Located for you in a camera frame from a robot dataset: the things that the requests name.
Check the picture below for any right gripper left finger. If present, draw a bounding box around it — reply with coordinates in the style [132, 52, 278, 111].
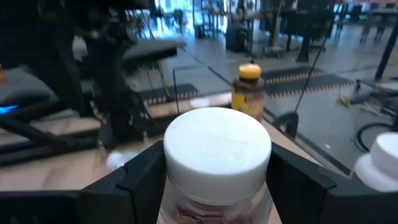
[79, 139, 165, 224]

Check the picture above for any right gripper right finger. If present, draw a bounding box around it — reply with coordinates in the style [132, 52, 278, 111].
[266, 142, 337, 224]

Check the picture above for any small white bottle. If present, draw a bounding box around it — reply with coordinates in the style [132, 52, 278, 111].
[105, 150, 138, 171]

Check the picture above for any clear gummy bottle white cap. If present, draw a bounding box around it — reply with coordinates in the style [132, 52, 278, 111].
[157, 107, 283, 224]

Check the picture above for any large white bottle maroon label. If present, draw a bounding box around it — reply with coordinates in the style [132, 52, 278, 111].
[351, 132, 398, 193]

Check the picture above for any amber bottle yellow cap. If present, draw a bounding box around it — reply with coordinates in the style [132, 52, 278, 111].
[231, 63, 266, 121]

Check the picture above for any black orange striped floor mat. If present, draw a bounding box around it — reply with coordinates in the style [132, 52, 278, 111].
[139, 65, 357, 105]

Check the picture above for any backlit keyboard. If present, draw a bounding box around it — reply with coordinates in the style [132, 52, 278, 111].
[0, 105, 19, 115]

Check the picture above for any dark grey desk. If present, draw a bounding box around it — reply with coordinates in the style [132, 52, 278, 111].
[0, 66, 62, 124]

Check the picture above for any black hanging cable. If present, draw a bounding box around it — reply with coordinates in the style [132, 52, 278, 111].
[294, 18, 331, 113]

